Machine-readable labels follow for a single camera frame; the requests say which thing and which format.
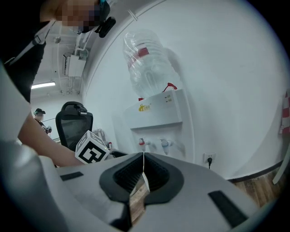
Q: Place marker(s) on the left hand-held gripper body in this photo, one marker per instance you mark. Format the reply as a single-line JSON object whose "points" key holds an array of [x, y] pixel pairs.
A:
{"points": [[91, 151]]}

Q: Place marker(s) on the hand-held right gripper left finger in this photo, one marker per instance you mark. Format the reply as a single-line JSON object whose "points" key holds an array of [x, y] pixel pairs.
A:
{"points": [[90, 190]]}

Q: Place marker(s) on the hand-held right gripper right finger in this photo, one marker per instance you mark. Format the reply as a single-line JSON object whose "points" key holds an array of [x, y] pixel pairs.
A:
{"points": [[192, 197]]}

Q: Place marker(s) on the person's left forearm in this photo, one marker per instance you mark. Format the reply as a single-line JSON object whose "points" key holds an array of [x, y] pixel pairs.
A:
{"points": [[49, 145]]}

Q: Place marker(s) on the white water dispenser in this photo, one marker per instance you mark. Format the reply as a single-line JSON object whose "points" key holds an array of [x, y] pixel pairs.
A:
{"points": [[158, 113]]}

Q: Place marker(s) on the large clear water bottle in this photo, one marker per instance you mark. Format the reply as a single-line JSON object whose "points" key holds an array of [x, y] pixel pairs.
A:
{"points": [[149, 68]]}

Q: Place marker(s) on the black office chair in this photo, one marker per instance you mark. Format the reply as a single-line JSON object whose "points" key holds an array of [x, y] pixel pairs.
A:
{"points": [[72, 127]]}

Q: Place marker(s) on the long ceiling light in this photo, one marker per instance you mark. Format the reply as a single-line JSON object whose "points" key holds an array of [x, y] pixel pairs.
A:
{"points": [[43, 85]]}

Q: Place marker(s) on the white ceiling air unit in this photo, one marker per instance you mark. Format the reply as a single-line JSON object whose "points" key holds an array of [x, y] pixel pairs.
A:
{"points": [[75, 65]]}

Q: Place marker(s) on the white ceiling pipes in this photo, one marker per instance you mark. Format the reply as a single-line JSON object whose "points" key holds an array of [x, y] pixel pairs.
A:
{"points": [[83, 45]]}

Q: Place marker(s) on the person's black clothing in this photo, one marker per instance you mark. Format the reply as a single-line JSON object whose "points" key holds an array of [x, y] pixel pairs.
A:
{"points": [[20, 59]]}

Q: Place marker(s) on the round ceiling detector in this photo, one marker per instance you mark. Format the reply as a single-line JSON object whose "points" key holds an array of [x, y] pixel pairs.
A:
{"points": [[57, 39]]}

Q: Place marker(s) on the red white checkered tablecloth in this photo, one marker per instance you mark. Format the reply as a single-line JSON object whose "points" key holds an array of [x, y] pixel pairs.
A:
{"points": [[286, 113]]}

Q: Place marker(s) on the person's head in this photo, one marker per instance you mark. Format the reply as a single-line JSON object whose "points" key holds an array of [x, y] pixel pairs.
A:
{"points": [[77, 11]]}

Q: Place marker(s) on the white wall socket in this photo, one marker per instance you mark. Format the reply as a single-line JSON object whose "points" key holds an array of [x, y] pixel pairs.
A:
{"points": [[209, 155]]}

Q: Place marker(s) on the black head-worn camera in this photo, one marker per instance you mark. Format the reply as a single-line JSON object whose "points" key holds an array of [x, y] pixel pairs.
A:
{"points": [[106, 27]]}

